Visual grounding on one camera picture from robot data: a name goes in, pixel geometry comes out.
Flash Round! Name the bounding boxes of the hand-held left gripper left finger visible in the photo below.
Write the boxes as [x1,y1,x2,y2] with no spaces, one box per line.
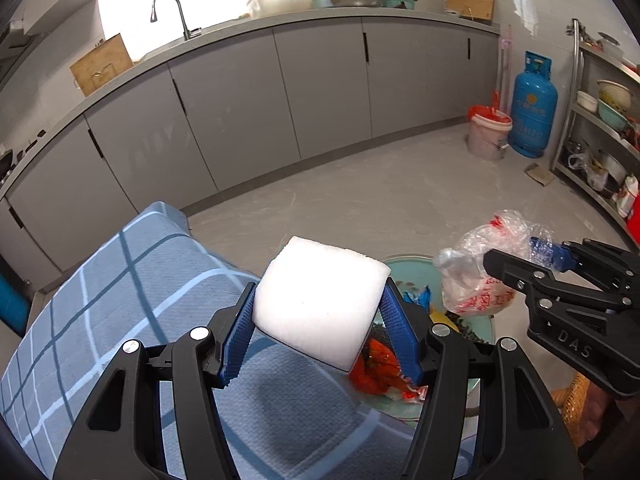
[52,282,259,480]

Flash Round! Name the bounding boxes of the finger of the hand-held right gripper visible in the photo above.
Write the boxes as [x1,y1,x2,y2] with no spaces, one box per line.
[482,247,637,317]
[530,236,640,292]

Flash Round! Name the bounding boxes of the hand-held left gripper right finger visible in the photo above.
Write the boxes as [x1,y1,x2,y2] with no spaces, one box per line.
[370,280,584,480]

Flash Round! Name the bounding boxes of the clear plastic bag red print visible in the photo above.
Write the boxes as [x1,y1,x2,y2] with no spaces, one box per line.
[434,209,557,317]

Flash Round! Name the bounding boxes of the red snack wrapper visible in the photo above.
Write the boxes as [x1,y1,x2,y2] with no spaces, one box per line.
[349,337,431,404]

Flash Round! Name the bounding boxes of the green enamel basin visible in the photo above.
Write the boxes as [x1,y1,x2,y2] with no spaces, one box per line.
[377,254,497,422]

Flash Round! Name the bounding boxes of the white foam block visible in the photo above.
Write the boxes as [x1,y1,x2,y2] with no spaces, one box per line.
[251,236,392,374]

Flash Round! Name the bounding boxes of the person's right hand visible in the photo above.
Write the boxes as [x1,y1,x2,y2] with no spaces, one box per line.
[585,392,614,445]

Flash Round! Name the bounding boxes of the blue orange snack wrapper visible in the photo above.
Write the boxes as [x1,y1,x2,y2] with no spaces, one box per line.
[402,285,434,312]

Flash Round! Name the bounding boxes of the yellow wrapper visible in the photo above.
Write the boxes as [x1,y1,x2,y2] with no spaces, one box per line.
[430,310,459,334]

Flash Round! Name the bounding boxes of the wicker stool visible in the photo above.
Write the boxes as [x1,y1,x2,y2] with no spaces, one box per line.
[549,374,592,456]

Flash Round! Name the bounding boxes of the dark food scraps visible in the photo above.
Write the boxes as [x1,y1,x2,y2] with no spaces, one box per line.
[445,311,494,347]

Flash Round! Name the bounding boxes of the cardboard piece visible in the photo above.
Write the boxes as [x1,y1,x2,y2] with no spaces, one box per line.
[523,162,554,186]

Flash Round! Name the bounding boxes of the crumpled clear plastic bag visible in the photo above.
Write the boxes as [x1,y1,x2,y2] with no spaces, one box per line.
[569,152,609,192]

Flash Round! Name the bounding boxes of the metal cooking pot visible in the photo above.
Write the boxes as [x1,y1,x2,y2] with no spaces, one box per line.
[595,150,629,199]

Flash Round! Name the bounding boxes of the blue checked tablecloth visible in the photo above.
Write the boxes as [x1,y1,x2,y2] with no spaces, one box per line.
[0,201,476,480]

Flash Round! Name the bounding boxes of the metal shelf rack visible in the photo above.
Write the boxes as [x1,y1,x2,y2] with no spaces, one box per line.
[550,18,640,252]

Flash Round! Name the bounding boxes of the white bucket with red bag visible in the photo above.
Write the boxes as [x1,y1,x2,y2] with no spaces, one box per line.
[467,105,514,162]

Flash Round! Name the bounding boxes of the blue gas cylinder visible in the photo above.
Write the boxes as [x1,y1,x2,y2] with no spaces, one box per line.
[0,277,32,339]
[510,51,559,159]

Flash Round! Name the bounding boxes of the light green bowl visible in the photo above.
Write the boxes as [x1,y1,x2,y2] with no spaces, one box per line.
[597,100,632,134]

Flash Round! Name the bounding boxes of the colander with greens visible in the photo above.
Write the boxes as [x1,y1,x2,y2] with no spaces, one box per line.
[597,79,634,111]

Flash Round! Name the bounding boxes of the grey kitchen counter cabinets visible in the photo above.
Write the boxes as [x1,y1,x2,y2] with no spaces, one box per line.
[0,7,502,283]

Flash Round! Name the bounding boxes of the wooden cutting board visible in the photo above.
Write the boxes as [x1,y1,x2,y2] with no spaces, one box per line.
[444,0,496,24]
[69,33,135,97]

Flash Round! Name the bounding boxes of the black kitchen faucet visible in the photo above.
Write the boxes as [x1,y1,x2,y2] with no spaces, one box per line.
[151,0,202,42]

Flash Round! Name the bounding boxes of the white plastic basin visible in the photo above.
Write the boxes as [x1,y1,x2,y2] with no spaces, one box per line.
[246,0,317,19]

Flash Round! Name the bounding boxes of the grey range hood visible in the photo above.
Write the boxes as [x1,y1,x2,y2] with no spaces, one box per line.
[0,22,40,83]

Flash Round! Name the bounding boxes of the pink mop handle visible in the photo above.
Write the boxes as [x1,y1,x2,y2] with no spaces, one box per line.
[492,24,515,111]

